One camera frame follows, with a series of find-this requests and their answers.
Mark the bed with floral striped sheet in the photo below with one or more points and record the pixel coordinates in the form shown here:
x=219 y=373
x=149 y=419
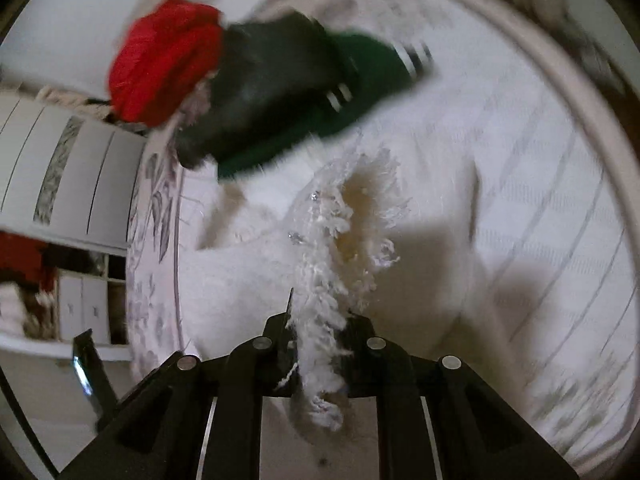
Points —
x=540 y=200

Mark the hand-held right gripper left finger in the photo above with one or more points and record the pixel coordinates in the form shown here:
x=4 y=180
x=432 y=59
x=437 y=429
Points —
x=280 y=355

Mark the green garment with white stripes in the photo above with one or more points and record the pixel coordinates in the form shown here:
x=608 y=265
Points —
x=350 y=95

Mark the black garment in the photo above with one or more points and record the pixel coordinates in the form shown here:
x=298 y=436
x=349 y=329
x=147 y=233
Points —
x=260 y=85

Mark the red knit garment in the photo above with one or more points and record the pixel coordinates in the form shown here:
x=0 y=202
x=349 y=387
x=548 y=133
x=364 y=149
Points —
x=160 y=60

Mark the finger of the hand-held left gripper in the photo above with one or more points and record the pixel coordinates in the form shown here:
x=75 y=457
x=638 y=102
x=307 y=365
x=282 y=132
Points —
x=87 y=375

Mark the white fringed shawl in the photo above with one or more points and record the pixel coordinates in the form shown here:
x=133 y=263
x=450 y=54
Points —
x=260 y=280

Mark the white wardrobe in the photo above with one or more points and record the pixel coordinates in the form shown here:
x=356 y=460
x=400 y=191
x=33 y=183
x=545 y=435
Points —
x=60 y=170

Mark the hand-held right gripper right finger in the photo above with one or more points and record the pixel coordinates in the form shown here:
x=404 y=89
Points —
x=357 y=355

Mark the red cloth pile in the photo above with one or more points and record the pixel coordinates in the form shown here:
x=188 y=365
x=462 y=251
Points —
x=22 y=260

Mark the white cubby shelf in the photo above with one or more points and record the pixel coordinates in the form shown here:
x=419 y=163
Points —
x=90 y=305

